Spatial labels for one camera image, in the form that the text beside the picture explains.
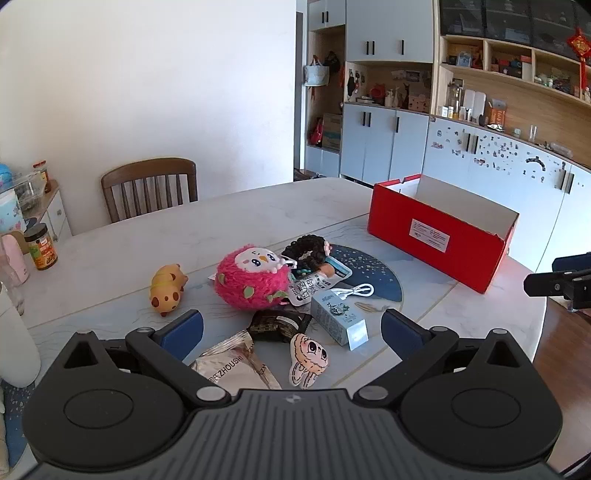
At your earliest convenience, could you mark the clear plastic container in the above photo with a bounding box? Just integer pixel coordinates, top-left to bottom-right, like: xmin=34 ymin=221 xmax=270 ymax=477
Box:
xmin=11 ymin=171 xmax=47 ymax=210

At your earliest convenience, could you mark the pink plush keychain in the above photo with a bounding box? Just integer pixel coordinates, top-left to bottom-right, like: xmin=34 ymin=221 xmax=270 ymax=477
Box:
xmin=288 ymin=332 xmax=330 ymax=388

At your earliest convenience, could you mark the grey tote bag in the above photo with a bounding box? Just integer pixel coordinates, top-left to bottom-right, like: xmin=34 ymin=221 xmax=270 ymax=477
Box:
xmin=303 ymin=58 xmax=331 ymax=87

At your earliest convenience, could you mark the orange capybara squeeze toy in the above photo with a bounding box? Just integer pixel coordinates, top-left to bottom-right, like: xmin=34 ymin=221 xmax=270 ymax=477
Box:
xmin=149 ymin=264 xmax=189 ymax=317

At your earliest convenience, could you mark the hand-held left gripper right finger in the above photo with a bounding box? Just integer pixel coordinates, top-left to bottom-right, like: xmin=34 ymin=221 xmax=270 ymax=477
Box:
xmin=353 ymin=308 xmax=532 ymax=409

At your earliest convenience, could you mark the white side cabinet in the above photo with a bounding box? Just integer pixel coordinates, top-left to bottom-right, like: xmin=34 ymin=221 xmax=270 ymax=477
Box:
xmin=18 ymin=180 xmax=73 ymax=241

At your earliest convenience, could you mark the black snack packet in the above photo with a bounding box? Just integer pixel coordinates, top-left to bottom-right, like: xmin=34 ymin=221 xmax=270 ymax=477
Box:
xmin=247 ymin=310 xmax=312 ymax=343

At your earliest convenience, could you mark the red hanging knot ornament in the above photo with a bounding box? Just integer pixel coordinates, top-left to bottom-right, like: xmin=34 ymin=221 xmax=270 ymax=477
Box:
xmin=567 ymin=28 xmax=591 ymax=88

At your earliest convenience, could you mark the pink round plush toy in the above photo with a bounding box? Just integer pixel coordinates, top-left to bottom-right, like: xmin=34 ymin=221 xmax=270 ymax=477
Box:
xmin=213 ymin=244 xmax=296 ymax=309

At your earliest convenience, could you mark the black beaded hair tie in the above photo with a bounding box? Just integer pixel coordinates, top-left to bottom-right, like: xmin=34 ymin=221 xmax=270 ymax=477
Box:
xmin=281 ymin=234 xmax=333 ymax=273

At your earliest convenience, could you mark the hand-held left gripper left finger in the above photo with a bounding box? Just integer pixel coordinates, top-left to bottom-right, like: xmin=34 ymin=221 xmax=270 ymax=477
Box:
xmin=62 ymin=310 xmax=232 ymax=409

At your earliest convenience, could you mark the pale blue wall cabinet unit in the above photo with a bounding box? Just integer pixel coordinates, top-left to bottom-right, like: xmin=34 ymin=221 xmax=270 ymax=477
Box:
xmin=295 ymin=0 xmax=591 ymax=273

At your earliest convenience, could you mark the white cable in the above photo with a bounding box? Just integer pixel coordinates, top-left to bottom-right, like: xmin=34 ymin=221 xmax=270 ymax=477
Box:
xmin=331 ymin=283 xmax=375 ymax=301

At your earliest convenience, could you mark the cardboard carton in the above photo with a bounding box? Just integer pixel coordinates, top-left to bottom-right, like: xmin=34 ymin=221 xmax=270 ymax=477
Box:
xmin=322 ymin=113 xmax=343 ymax=151

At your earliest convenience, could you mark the white bottle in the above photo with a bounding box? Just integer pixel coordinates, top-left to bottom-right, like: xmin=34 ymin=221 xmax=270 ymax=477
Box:
xmin=0 ymin=281 xmax=41 ymax=387

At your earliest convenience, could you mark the brown jar with orange label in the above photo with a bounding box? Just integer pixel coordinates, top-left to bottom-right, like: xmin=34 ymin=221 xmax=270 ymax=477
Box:
xmin=24 ymin=223 xmax=59 ymax=271

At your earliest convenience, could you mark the red lid jar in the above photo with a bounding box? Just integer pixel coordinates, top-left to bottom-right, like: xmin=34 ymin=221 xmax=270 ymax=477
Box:
xmin=32 ymin=160 xmax=51 ymax=193

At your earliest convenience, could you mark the brown wooden chair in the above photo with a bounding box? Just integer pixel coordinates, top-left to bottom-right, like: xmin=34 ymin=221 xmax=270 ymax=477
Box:
xmin=100 ymin=158 xmax=199 ymax=224

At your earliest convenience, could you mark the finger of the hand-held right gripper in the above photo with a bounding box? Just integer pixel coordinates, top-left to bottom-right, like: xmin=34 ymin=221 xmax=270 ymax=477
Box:
xmin=523 ymin=268 xmax=591 ymax=315
xmin=551 ymin=252 xmax=591 ymax=274

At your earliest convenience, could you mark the red cardboard box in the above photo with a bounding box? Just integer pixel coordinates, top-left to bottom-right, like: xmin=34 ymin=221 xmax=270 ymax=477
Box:
xmin=367 ymin=174 xmax=520 ymax=295

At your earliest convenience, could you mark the white teal printed packet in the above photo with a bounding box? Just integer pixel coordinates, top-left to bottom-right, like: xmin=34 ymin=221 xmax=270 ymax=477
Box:
xmin=288 ymin=256 xmax=352 ymax=306

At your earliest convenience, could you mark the pale blue small carton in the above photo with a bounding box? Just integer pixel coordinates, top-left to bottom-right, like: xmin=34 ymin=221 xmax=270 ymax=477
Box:
xmin=310 ymin=290 xmax=369 ymax=352

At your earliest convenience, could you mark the pale printed tumbler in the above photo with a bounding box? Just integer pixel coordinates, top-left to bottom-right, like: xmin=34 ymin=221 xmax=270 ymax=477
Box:
xmin=0 ymin=189 xmax=27 ymax=236

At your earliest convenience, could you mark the pink bottle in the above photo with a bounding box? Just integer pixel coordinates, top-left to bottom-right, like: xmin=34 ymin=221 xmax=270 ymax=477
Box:
xmin=0 ymin=233 xmax=29 ymax=284

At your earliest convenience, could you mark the tall glass jar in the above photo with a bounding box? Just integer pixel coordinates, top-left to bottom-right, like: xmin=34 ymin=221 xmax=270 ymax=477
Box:
xmin=447 ymin=82 xmax=464 ymax=116

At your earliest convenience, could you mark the silver foil packet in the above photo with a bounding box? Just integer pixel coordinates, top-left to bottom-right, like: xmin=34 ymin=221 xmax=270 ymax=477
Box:
xmin=190 ymin=331 xmax=282 ymax=391

